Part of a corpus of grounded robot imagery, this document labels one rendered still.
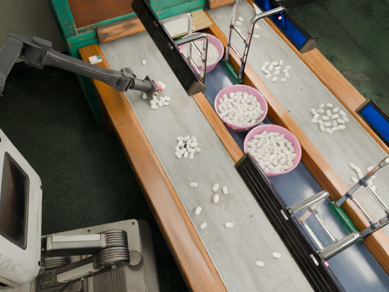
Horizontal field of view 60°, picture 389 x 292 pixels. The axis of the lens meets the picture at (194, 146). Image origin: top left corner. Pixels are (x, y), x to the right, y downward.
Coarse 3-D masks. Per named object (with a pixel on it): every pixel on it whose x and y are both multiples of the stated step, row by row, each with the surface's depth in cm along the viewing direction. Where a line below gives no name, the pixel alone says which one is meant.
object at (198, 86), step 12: (144, 0) 155; (144, 12) 153; (144, 24) 153; (156, 36) 147; (168, 36) 142; (168, 48) 141; (168, 60) 142; (180, 60) 136; (180, 72) 136; (192, 72) 132; (192, 84) 132
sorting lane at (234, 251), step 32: (128, 64) 184; (160, 64) 184; (128, 96) 172; (160, 96) 173; (160, 128) 162; (192, 128) 163; (160, 160) 153; (192, 160) 154; (224, 160) 154; (192, 192) 146; (224, 224) 139; (256, 224) 139; (224, 256) 132; (256, 256) 133; (288, 256) 133; (256, 288) 126; (288, 288) 127
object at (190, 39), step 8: (176, 16) 148; (184, 16) 149; (192, 16) 152; (192, 24) 156; (200, 32) 143; (184, 40) 140; (192, 40) 141; (200, 56) 157; (192, 64) 172; (200, 72) 167
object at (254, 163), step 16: (240, 160) 115; (240, 176) 116; (256, 176) 111; (256, 192) 111; (272, 192) 107; (272, 208) 107; (272, 224) 107; (288, 224) 103; (288, 240) 103; (304, 240) 99; (304, 256) 99; (304, 272) 99; (320, 272) 96; (320, 288) 96; (336, 288) 92
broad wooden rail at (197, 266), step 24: (96, 48) 186; (120, 96) 169; (120, 120) 161; (120, 144) 170; (144, 144) 155; (144, 168) 148; (144, 192) 151; (168, 192) 143; (168, 216) 137; (168, 240) 133; (192, 240) 132; (192, 264) 128; (192, 288) 124; (216, 288) 124
